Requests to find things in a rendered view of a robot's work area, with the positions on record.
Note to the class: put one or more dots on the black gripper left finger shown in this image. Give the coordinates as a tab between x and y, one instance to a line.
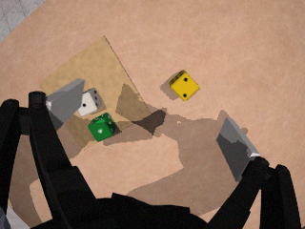
63	185

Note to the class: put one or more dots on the green die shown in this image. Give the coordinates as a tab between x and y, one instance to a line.
102	127

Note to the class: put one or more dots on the tan flat mat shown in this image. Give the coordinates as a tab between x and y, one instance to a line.
102	70

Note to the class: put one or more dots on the yellow die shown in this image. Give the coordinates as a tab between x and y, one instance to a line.
183	85

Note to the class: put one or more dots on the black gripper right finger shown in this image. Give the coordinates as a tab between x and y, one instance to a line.
279	208

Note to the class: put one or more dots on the grey die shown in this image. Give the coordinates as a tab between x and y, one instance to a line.
90	102

